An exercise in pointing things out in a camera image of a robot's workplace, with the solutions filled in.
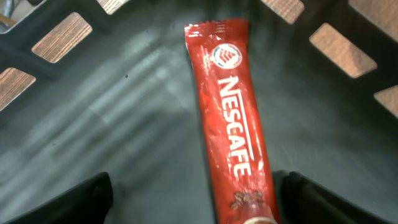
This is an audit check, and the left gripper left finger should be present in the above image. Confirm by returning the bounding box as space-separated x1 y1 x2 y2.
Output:
6 172 113 224

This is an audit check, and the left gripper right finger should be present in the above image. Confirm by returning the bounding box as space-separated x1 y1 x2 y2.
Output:
281 172 388 224

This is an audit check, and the red Nescafe sachet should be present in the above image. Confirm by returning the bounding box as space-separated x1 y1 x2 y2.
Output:
184 19 280 224

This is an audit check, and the grey plastic shopping basket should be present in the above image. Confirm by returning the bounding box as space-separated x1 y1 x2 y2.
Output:
1 1 397 223

